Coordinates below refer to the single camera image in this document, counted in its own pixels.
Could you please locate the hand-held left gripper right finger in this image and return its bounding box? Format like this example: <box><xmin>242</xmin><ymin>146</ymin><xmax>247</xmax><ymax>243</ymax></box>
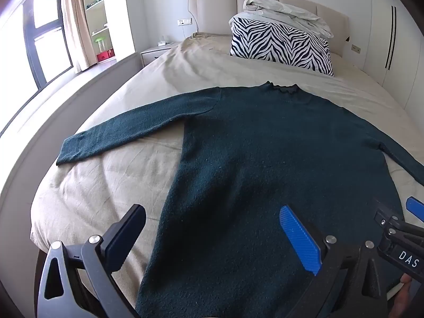
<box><xmin>279</xmin><ymin>205</ymin><xmax>390</xmax><ymax>318</ymax></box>

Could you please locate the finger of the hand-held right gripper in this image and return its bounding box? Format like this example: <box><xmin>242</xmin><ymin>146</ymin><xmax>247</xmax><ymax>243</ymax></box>
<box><xmin>374</xmin><ymin>202</ymin><xmax>424</xmax><ymax>239</ymax></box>
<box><xmin>405</xmin><ymin>196</ymin><xmax>424</xmax><ymax>222</ymax></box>

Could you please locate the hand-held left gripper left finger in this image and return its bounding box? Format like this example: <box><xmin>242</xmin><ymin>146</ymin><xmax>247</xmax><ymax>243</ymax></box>
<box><xmin>36</xmin><ymin>204</ymin><xmax>146</xmax><ymax>318</ymax></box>

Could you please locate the dark teal knit sweater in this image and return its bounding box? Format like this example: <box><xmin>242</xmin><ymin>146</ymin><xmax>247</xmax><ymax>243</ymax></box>
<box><xmin>56</xmin><ymin>81</ymin><xmax>424</xmax><ymax>318</ymax></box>

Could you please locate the person's right hand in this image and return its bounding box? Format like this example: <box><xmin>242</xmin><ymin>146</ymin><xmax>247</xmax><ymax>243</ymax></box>
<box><xmin>389</xmin><ymin>273</ymin><xmax>414</xmax><ymax>318</ymax></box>

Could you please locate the bed with beige sheet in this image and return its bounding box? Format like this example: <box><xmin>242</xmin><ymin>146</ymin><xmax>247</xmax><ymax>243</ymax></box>
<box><xmin>0</xmin><ymin>32</ymin><xmax>424</xmax><ymax>318</ymax></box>

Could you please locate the white wardrobe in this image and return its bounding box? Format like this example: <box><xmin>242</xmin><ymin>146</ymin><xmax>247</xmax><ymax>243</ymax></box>
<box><xmin>361</xmin><ymin>0</ymin><xmax>424</xmax><ymax>113</ymax></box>

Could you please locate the white nightstand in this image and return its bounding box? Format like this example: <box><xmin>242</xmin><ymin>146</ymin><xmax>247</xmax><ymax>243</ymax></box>
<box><xmin>140</xmin><ymin>41</ymin><xmax>183</xmax><ymax>67</ymax></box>

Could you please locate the zebra print pillow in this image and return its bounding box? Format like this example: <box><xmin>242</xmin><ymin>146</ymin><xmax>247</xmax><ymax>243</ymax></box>
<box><xmin>229</xmin><ymin>15</ymin><xmax>335</xmax><ymax>77</ymax></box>

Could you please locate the beige curtain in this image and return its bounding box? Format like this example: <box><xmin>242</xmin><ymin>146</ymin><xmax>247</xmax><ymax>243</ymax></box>
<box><xmin>61</xmin><ymin>0</ymin><xmax>92</xmax><ymax>73</ymax></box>

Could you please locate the black framed window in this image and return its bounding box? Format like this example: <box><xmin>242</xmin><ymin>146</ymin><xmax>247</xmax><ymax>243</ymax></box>
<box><xmin>0</xmin><ymin>0</ymin><xmax>75</xmax><ymax>136</ymax></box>

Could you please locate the white folded duvet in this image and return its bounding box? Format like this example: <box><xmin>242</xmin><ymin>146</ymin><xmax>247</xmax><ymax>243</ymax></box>
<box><xmin>238</xmin><ymin>0</ymin><xmax>334</xmax><ymax>38</ymax></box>

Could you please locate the white wall shelf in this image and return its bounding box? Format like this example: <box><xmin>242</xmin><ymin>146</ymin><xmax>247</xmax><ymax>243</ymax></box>
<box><xmin>81</xmin><ymin>0</ymin><xmax>117</xmax><ymax>64</ymax></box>

